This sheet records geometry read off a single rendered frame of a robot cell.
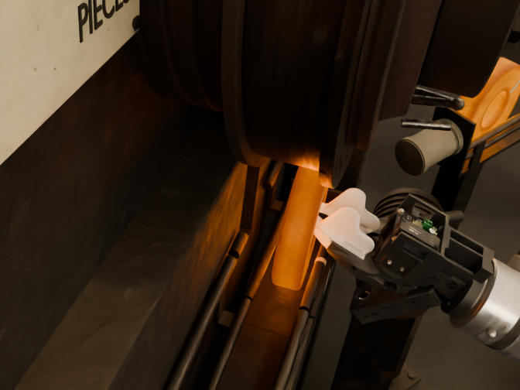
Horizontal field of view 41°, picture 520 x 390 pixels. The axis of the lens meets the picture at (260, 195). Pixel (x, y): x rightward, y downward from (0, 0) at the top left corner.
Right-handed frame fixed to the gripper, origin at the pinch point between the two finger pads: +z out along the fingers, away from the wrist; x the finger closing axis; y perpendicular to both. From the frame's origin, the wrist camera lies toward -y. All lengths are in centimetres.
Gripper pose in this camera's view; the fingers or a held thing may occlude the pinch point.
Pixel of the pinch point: (306, 214)
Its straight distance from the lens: 79.4
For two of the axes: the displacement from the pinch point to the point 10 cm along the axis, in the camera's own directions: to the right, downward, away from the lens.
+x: -2.9, 5.9, -7.6
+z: -8.7, -4.9, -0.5
